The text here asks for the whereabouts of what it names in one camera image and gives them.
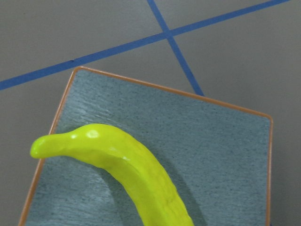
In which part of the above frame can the yellow plastic banana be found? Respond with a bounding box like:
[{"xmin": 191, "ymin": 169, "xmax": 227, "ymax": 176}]
[{"xmin": 30, "ymin": 124, "xmax": 193, "ymax": 226}]

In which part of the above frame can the grey square plate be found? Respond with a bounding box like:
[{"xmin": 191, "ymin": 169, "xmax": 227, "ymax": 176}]
[{"xmin": 19, "ymin": 67, "xmax": 273, "ymax": 226}]

